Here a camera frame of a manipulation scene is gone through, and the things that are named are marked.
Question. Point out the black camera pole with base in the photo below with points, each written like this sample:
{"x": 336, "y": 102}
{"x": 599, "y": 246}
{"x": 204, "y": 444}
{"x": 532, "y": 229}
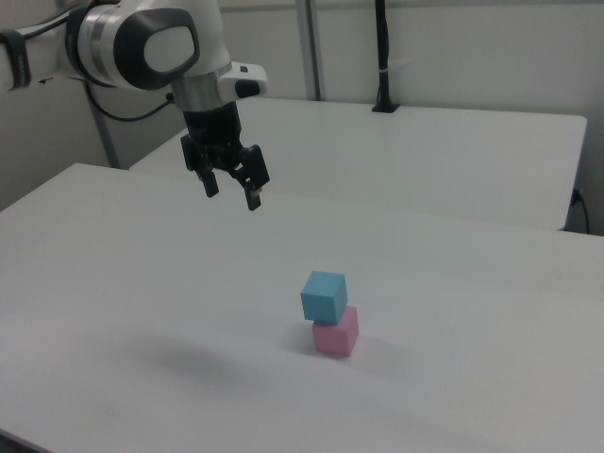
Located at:
{"x": 383, "y": 52}

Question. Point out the blue foam cube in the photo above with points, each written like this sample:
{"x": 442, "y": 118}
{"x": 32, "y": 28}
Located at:
{"x": 323, "y": 297}

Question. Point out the grey aluminium frame post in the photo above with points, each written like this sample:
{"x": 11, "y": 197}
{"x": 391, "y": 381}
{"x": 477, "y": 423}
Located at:
{"x": 105, "y": 137}
{"x": 311, "y": 47}

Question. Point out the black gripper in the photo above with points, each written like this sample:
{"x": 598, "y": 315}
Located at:
{"x": 212, "y": 125}

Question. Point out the pink foam cube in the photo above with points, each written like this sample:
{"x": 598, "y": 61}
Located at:
{"x": 336, "y": 336}

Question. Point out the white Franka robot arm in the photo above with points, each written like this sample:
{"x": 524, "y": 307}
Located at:
{"x": 122, "y": 42}

